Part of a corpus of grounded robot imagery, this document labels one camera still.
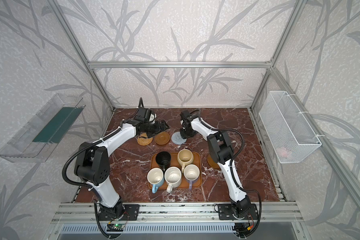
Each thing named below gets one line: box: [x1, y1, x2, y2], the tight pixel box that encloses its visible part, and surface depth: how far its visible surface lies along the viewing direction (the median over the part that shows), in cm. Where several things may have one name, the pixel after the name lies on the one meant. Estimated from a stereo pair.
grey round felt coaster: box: [171, 131, 187, 145], surface depth 104 cm
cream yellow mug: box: [177, 148, 194, 174], surface depth 86 cm
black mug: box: [155, 151, 172, 173], surface depth 86 cm
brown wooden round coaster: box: [154, 131, 170, 145], surface depth 104 cm
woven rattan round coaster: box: [137, 132, 153, 146], surface depth 102 cm
